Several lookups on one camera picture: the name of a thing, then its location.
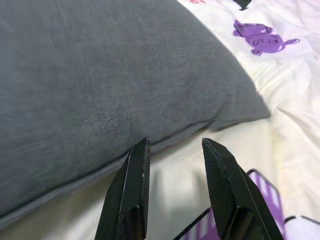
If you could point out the cream cartoon print quilt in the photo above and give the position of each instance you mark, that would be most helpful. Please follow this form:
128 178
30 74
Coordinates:
287 87

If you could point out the grey fabric pillow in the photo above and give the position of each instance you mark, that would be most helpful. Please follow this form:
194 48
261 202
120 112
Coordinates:
100 87

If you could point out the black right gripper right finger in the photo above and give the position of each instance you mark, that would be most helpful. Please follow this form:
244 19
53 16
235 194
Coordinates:
232 195

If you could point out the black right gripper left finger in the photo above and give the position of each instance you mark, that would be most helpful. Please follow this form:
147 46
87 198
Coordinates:
130 195

